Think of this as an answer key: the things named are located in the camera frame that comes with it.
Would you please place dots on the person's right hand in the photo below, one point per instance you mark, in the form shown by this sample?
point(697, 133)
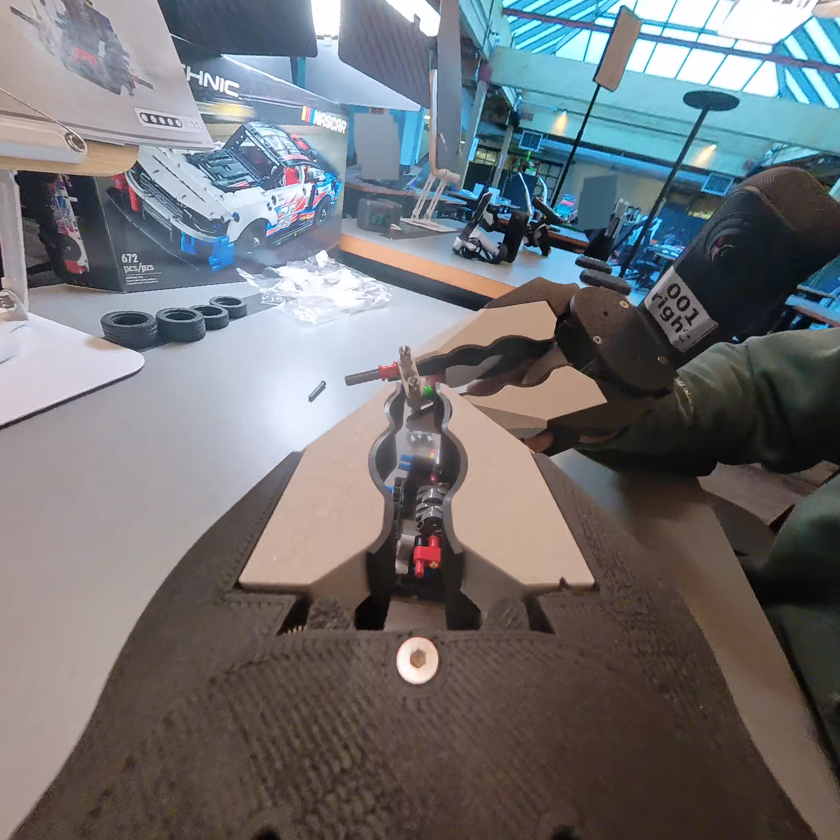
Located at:
point(499, 386)

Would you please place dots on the sign board on pole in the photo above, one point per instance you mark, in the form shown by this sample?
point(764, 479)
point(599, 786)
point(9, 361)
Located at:
point(617, 49)

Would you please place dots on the black lego axle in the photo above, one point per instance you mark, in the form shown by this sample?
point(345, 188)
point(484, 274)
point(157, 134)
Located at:
point(317, 390)

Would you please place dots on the black round-top floor stand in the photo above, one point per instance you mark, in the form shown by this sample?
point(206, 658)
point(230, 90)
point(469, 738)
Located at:
point(711, 100)

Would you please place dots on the grey tilted board stand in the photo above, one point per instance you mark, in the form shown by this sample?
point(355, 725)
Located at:
point(449, 85)

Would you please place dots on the person's right forearm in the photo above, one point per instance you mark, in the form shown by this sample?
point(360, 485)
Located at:
point(741, 407)

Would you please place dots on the lego instruction booklet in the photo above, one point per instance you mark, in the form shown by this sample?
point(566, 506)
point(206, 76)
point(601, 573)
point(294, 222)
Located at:
point(79, 65)

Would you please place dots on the lego race car box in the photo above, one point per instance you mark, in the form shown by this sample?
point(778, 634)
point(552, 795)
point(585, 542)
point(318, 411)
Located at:
point(216, 197)

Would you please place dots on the idle hand-held gripper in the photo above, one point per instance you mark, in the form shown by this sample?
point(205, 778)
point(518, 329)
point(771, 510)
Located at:
point(531, 229)
point(479, 243)

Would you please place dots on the empty clear plastic bag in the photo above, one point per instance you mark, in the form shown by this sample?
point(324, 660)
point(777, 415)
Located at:
point(315, 292)

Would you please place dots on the black lego chassis assembly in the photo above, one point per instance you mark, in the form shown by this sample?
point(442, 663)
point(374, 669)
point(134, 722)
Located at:
point(426, 499)

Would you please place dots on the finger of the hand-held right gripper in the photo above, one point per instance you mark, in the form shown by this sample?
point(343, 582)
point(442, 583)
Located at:
point(558, 403)
point(499, 325)

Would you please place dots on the studio light panel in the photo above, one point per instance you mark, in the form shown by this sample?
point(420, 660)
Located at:
point(387, 52)

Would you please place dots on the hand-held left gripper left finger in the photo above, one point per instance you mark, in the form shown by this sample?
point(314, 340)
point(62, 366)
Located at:
point(315, 518)

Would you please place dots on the small grey lego axle assembly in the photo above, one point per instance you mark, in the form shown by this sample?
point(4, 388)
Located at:
point(392, 371)

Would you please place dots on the black wrist rest pad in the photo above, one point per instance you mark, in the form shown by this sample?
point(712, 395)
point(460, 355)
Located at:
point(607, 283)
point(594, 262)

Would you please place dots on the grey portable power station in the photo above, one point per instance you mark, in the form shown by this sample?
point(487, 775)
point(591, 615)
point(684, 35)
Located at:
point(379, 216)

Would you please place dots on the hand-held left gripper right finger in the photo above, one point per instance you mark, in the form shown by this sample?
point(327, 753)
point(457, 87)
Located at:
point(518, 518)

